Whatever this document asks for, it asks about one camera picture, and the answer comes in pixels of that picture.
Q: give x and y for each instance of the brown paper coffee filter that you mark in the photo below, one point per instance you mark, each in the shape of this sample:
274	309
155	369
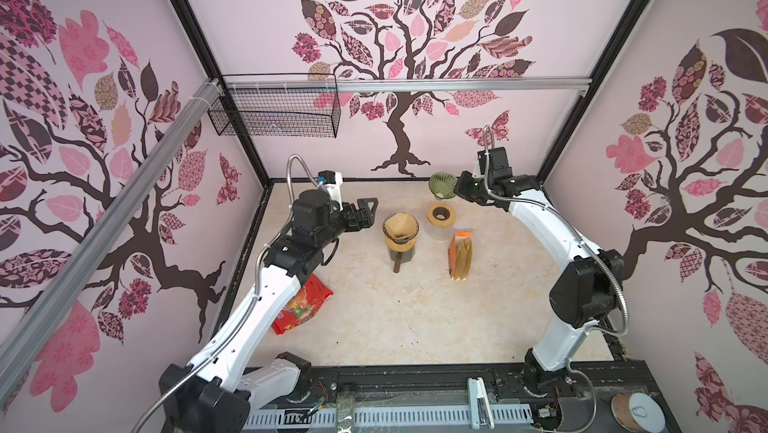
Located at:
399	226

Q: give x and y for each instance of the white stapler tool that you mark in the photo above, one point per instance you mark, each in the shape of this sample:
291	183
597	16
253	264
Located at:
480	411

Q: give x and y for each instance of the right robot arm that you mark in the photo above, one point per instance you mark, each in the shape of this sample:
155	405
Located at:
546	363

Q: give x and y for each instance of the wooden ring dripper holder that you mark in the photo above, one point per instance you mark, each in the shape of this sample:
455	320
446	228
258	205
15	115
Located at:
400	244

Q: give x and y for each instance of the brown tape roll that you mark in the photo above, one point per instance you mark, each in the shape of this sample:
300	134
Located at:
638	412

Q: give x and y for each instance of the white slotted cable duct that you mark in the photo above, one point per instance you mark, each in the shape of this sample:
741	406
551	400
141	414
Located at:
272	420

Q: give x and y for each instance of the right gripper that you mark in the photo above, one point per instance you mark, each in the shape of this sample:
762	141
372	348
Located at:
461	186

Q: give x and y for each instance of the green ribbed glass dripper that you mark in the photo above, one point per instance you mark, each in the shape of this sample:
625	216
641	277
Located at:
442	185

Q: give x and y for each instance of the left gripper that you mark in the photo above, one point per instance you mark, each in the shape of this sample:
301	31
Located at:
366	216

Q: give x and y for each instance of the translucent plastic cup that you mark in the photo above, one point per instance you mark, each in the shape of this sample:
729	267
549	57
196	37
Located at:
439	233

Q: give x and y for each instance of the aluminium rail back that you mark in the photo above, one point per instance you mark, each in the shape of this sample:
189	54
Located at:
408	85

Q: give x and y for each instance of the red snack bag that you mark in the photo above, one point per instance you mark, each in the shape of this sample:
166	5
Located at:
303	306

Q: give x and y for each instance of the aluminium rail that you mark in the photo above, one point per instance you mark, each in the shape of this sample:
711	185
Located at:
408	85
38	324

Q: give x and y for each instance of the aluminium rail left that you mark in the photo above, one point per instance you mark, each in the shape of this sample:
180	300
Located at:
38	324

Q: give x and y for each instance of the orange coffee filter pack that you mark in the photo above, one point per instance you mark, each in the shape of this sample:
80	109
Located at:
460	253

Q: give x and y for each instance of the black wire basket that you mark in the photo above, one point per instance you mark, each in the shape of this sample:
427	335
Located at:
278	104

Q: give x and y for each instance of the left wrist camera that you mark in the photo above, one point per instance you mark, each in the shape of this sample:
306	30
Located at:
331	182

